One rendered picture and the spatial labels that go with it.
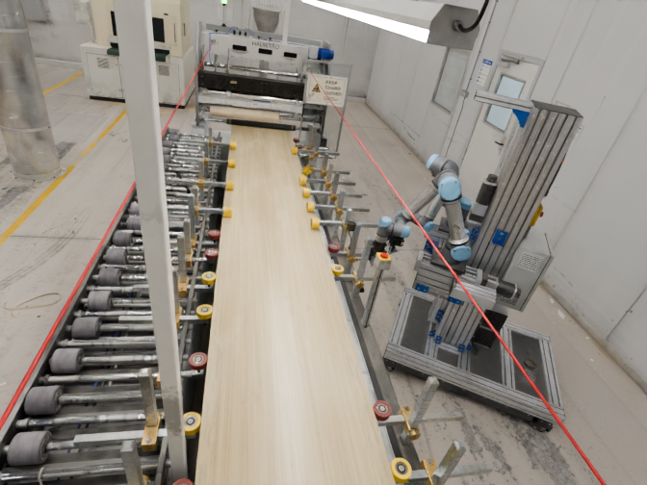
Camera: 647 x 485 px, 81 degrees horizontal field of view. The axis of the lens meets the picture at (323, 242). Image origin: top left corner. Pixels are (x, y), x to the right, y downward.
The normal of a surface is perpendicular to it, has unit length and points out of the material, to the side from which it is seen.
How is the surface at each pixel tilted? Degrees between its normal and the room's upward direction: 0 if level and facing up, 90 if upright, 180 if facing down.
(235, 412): 0
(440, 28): 90
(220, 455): 0
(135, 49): 90
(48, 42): 90
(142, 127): 90
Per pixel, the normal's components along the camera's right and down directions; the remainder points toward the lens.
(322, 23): 0.16, 0.55
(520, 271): -0.35, 0.46
